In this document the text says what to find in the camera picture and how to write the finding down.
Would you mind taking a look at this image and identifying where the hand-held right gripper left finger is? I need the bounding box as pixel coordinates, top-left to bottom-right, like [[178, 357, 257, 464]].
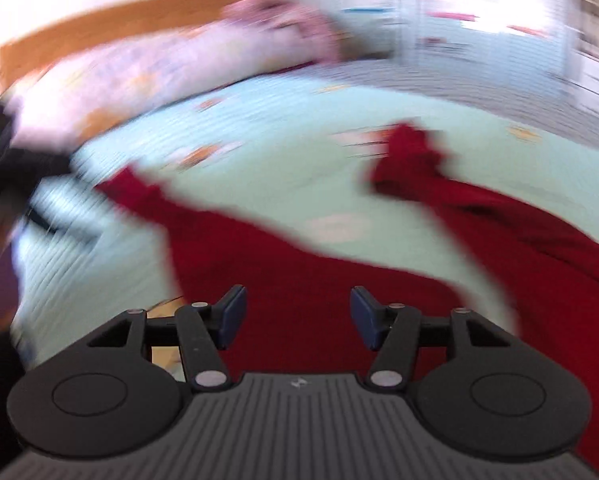
[[87, 284, 248, 392]]

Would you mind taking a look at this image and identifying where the white sliding door wardrobe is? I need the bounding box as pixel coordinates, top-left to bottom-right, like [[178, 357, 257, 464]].
[[339, 0, 599, 116]]

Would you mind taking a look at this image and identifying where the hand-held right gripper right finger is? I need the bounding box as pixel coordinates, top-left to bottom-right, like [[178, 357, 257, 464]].
[[350, 285, 511, 392]]

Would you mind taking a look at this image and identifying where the pink floral blanket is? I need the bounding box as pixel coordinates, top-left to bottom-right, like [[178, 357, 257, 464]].
[[222, 0, 345, 66]]

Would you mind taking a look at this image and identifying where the wooden headboard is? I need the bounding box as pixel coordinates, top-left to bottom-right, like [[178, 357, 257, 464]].
[[0, 0, 285, 91]]

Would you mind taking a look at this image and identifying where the green quilted bedspread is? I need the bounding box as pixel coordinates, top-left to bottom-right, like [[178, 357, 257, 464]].
[[10, 60, 599, 376]]

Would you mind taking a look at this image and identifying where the floral rolled quilt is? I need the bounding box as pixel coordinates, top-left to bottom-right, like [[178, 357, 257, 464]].
[[7, 10, 340, 151]]

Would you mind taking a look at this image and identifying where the red sweater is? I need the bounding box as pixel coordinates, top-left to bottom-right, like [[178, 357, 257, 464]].
[[96, 122, 599, 466]]

